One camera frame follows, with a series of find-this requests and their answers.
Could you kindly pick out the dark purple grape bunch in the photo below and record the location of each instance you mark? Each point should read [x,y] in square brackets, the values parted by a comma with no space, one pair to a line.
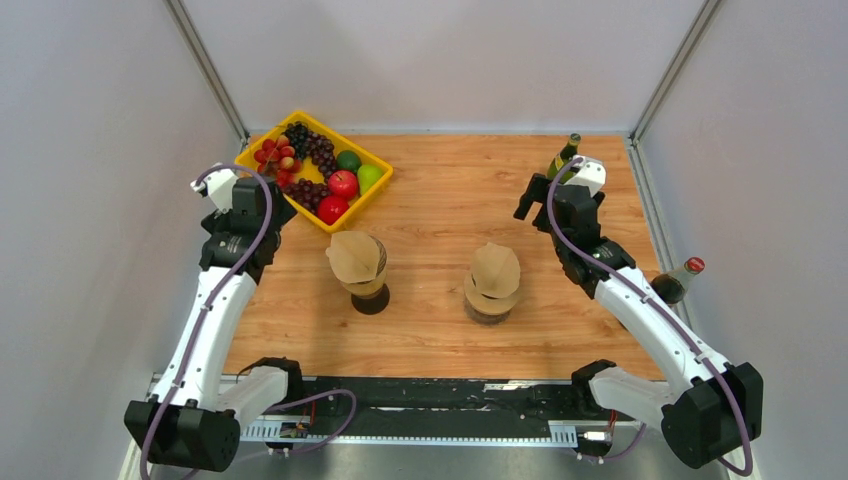
[312,146]

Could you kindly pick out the red glass carafe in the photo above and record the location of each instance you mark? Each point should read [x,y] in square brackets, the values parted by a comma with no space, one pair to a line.
[373,303]

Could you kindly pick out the yellow plastic fruit tray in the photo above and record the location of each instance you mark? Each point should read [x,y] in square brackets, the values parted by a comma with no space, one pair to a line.
[310,172]

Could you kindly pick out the red apple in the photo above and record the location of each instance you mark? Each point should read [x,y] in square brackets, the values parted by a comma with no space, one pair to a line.
[331,209]
[344,183]

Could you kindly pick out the cola bottle red cap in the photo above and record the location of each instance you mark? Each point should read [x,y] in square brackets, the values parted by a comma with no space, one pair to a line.
[672,286]

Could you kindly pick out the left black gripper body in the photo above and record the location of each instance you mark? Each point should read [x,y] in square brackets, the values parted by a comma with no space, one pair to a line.
[284,213]

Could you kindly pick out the green glass bottle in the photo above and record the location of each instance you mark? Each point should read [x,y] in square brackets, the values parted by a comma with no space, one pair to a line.
[564,156]

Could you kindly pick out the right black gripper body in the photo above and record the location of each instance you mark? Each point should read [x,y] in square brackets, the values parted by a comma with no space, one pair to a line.
[543,224]

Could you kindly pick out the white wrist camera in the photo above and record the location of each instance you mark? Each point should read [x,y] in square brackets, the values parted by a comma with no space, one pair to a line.
[217,185]
[587,172]

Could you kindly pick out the clear glass ribbed dripper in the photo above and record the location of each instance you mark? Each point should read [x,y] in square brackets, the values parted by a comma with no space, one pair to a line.
[381,262]

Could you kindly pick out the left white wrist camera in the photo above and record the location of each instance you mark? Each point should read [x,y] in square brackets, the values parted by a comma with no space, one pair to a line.
[217,185]

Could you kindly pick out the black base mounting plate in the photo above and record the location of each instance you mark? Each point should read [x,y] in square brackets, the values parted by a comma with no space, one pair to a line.
[438,411]

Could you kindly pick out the green lime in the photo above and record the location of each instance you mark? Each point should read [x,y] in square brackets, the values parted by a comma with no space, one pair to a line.
[348,160]

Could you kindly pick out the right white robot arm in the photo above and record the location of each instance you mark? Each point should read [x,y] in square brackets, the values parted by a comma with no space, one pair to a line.
[707,409]

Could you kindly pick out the brown paper filter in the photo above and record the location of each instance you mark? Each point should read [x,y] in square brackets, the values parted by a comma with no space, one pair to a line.
[495,271]
[354,257]

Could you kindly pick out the glass server with wooden collar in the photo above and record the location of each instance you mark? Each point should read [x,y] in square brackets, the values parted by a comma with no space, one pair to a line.
[484,309]

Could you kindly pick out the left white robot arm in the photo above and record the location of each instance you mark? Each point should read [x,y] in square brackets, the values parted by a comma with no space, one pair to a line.
[187,420]

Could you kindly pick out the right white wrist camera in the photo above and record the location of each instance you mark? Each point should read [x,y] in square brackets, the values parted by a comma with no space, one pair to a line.
[587,172]

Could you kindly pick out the green pear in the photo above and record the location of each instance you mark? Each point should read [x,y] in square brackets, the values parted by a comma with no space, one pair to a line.
[368,175]

